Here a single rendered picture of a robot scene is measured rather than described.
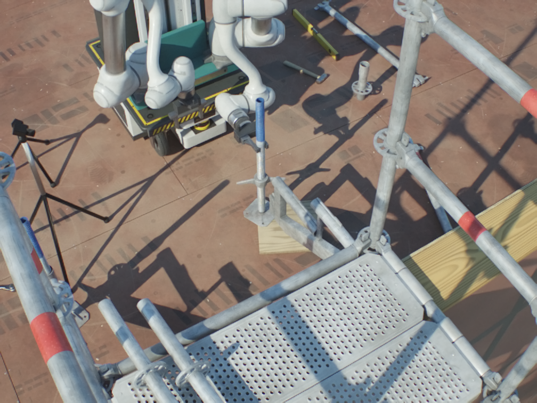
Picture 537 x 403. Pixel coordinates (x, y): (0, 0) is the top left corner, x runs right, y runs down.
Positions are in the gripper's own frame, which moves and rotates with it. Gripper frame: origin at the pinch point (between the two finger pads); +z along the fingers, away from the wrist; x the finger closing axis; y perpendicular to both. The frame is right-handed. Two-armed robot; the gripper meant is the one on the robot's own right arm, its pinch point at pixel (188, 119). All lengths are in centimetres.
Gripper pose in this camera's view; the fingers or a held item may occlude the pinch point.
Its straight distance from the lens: 327.5
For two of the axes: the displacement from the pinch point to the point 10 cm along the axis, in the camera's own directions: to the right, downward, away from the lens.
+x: -8.5, 4.2, -3.2
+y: -5.3, -6.6, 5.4
